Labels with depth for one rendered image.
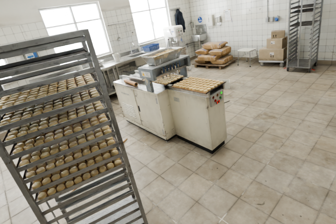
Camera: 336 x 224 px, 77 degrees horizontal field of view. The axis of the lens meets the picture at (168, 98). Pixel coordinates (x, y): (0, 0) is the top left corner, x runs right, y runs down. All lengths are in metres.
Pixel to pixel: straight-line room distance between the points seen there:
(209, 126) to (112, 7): 4.45
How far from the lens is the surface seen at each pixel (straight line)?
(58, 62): 1.32
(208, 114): 2.57
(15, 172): 1.53
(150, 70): 2.75
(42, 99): 1.37
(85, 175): 1.67
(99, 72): 1.31
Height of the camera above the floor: 1.83
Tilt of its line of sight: 22 degrees down
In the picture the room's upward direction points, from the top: 11 degrees counter-clockwise
